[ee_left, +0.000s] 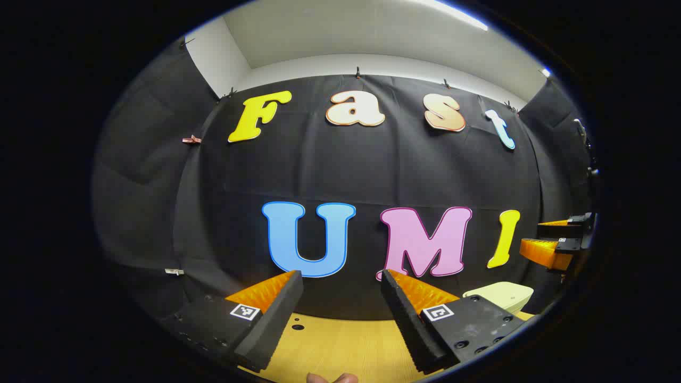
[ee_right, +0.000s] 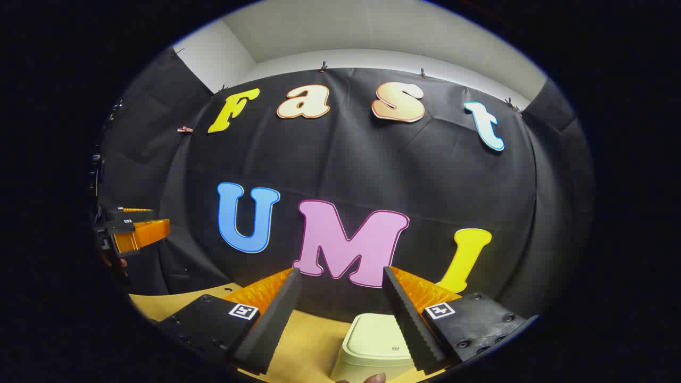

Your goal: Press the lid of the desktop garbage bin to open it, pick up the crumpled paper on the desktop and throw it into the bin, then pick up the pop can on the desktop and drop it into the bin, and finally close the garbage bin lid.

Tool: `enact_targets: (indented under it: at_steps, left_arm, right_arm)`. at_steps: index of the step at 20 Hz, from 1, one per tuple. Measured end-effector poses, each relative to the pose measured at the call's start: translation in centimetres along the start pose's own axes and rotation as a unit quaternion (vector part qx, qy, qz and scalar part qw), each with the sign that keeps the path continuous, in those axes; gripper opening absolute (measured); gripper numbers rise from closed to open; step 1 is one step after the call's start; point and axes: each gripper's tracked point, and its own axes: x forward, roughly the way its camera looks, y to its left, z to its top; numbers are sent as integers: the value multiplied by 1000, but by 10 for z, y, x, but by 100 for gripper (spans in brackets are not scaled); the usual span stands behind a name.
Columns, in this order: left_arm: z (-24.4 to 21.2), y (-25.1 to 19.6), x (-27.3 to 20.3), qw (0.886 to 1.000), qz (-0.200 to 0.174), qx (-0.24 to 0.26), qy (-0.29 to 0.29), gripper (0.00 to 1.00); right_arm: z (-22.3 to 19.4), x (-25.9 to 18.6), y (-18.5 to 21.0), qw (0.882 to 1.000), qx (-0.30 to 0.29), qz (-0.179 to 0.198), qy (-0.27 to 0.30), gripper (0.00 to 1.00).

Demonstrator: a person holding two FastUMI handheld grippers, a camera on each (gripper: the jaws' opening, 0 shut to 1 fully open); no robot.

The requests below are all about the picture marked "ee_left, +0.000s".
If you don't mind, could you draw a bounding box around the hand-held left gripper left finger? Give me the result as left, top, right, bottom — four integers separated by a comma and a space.
160, 270, 304, 373

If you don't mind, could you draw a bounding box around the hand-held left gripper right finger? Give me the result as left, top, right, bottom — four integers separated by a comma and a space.
381, 269, 530, 373

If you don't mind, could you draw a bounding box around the green desktop garbage bin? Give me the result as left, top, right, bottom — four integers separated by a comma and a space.
463, 281, 534, 314

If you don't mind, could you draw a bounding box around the wooden desktop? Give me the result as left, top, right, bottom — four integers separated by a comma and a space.
237, 313, 535, 383

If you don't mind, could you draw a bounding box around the black backdrop cloth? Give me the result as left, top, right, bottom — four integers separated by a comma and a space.
92, 37, 599, 330

